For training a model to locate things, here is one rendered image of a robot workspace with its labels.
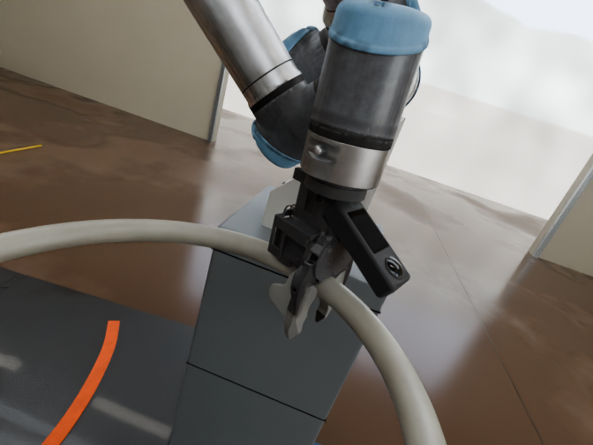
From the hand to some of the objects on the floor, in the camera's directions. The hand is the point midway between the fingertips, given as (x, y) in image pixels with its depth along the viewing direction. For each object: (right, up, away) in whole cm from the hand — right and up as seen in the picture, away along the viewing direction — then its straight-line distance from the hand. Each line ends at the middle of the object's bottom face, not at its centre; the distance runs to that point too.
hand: (310, 325), depth 43 cm
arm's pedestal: (-21, -62, +77) cm, 101 cm away
